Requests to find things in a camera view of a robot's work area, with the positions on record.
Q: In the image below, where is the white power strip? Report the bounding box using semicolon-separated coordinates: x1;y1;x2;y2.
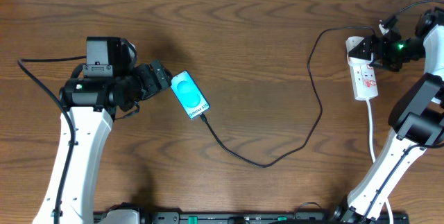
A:
345;36;378;101

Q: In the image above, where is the white power strip cord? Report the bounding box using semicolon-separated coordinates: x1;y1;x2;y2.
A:
365;99;395;224

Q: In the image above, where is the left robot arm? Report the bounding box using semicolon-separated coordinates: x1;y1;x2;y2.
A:
33;37;173;223

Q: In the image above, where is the black charger cable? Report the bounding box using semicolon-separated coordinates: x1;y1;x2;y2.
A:
198;26;377;169

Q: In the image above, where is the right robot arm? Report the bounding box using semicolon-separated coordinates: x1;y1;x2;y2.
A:
330;7;443;223

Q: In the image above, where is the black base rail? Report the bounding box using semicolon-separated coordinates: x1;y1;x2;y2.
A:
140;211;327;224

